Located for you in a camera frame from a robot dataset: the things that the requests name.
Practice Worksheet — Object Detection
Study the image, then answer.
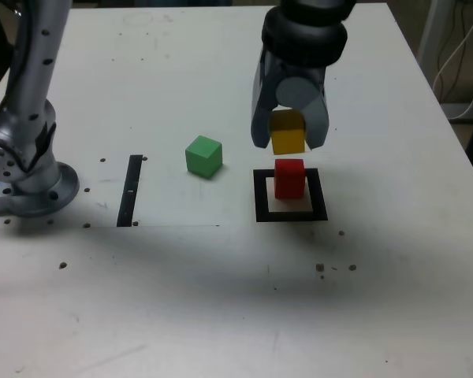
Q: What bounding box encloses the white cable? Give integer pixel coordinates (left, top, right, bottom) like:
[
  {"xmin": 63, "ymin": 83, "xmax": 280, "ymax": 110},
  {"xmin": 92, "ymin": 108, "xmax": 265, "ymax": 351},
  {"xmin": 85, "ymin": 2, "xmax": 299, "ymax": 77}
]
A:
[{"xmin": 432, "ymin": 9, "xmax": 473, "ymax": 119}]

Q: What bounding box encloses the black tape square outline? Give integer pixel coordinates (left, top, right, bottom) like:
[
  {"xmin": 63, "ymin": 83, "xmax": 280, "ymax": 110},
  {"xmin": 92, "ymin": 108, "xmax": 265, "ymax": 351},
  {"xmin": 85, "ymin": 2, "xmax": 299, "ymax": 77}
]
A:
[{"xmin": 252, "ymin": 168, "xmax": 329, "ymax": 223}]

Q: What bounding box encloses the yellow cube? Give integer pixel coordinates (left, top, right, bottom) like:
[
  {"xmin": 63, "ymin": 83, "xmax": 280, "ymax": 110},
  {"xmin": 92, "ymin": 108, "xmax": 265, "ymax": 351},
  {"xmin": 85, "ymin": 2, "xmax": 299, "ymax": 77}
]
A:
[{"xmin": 268, "ymin": 109, "xmax": 307, "ymax": 156}]

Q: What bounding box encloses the black tape strip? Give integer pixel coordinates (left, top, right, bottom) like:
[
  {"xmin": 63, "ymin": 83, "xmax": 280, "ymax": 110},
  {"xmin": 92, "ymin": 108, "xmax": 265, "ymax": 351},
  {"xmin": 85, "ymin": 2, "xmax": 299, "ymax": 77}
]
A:
[{"xmin": 116, "ymin": 154, "xmax": 144, "ymax": 228}]

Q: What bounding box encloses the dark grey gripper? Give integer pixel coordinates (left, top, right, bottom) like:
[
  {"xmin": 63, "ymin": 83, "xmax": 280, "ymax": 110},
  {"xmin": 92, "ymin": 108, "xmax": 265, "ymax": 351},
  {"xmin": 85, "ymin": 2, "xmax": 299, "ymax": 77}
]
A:
[{"xmin": 250, "ymin": 47, "xmax": 333, "ymax": 152}]

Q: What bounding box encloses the green cube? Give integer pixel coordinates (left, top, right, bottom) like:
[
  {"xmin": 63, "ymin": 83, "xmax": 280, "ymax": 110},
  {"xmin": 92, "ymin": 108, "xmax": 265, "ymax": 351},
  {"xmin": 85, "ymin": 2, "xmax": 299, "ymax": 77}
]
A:
[{"xmin": 184, "ymin": 135, "xmax": 223, "ymax": 180}]

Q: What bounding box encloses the red cube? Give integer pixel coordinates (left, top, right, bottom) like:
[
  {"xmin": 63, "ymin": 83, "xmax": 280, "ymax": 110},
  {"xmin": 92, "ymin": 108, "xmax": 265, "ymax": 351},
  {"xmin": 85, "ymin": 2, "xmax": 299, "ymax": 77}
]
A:
[{"xmin": 274, "ymin": 158, "xmax": 305, "ymax": 200}]

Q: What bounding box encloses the white post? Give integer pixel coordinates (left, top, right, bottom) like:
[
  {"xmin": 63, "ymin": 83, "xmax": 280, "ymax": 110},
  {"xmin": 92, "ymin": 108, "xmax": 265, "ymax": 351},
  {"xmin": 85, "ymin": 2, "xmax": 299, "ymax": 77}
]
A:
[{"xmin": 416, "ymin": 0, "xmax": 451, "ymax": 68}]

